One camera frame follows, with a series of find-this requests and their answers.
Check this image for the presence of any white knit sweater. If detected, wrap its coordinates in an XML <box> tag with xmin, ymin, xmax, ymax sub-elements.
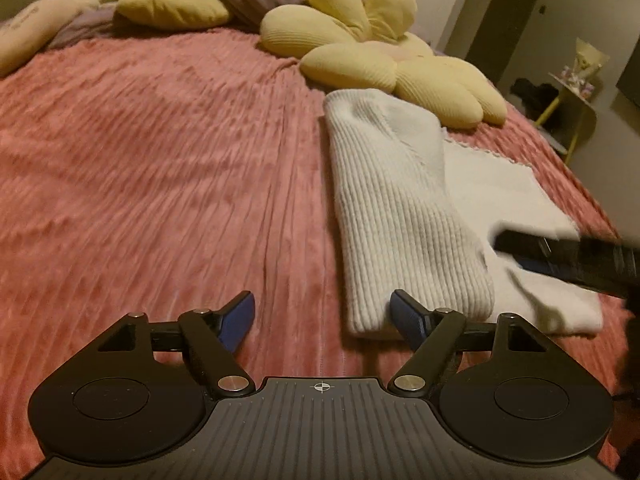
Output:
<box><xmin>323</xmin><ymin>89</ymin><xmax>603</xmax><ymax>339</ymax></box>

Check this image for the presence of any small round side table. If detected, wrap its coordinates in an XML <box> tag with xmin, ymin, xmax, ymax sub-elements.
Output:
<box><xmin>534</xmin><ymin>73</ymin><xmax>598</xmax><ymax>166</ymax></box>

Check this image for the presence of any pink ribbed bed blanket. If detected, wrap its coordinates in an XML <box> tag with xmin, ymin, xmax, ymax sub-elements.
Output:
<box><xmin>0</xmin><ymin>27</ymin><xmax>637</xmax><ymax>480</ymax></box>

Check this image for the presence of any cream paper gift bag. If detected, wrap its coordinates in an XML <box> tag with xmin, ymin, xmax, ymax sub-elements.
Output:
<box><xmin>560</xmin><ymin>38</ymin><xmax>610</xmax><ymax>100</ymax></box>

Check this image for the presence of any yellow flower plush pillow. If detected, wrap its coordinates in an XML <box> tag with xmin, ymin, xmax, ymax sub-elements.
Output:
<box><xmin>260</xmin><ymin>0</ymin><xmax>508</xmax><ymax>129</ymax></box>

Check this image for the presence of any yellow oval cushion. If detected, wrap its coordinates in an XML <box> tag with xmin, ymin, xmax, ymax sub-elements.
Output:
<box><xmin>115</xmin><ymin>0</ymin><xmax>231</xmax><ymax>32</ymax></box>

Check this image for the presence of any cream long plush pillow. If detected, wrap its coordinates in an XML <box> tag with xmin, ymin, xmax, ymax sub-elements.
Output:
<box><xmin>0</xmin><ymin>0</ymin><xmax>117</xmax><ymax>77</ymax></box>

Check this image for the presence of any black wall television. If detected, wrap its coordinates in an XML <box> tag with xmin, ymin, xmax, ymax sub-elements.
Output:
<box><xmin>616</xmin><ymin>42</ymin><xmax>640</xmax><ymax>104</ymax></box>

